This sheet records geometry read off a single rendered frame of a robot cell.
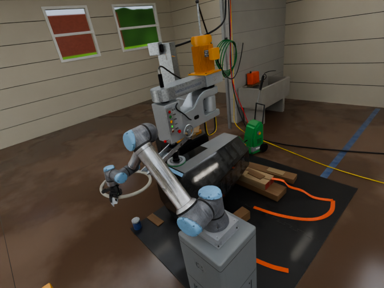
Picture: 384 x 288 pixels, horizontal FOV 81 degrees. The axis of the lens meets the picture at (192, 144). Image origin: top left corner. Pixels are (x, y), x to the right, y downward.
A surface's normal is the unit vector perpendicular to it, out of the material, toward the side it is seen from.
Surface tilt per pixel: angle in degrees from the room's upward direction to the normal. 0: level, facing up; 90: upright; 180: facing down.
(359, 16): 90
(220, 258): 0
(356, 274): 0
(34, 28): 90
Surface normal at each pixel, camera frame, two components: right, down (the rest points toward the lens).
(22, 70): 0.68, 0.23
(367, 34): -0.72, 0.39
